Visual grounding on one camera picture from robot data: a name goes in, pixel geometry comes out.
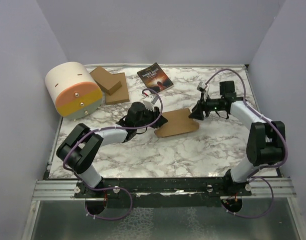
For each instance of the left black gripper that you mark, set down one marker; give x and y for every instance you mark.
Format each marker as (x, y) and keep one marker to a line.
(161, 121)

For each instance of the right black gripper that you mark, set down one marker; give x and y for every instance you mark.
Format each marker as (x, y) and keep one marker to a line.
(197, 110)

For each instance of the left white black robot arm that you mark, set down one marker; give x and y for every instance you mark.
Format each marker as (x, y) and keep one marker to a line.
(81, 146)

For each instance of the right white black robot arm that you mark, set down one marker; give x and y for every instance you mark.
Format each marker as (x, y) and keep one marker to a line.
(265, 146)

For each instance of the flat brown cardboard box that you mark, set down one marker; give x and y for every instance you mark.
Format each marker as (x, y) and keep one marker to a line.
(122, 94)

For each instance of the folded brown cardboard box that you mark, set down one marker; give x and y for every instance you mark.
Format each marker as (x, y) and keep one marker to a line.
(106, 81)

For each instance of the dark paperback book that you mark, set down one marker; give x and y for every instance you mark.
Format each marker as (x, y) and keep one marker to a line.
(155, 78)

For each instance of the cream orange cylindrical drawer unit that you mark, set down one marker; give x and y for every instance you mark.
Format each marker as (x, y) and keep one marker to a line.
(73, 91)

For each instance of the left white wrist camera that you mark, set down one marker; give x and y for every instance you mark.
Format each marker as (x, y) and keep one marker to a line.
(150, 100)

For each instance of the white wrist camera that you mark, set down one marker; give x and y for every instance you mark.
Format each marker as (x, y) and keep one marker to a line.
(204, 89)
(150, 100)

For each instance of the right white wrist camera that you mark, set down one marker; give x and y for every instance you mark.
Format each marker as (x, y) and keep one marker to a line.
(204, 89)

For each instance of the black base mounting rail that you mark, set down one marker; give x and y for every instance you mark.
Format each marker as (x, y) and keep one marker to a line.
(161, 192)

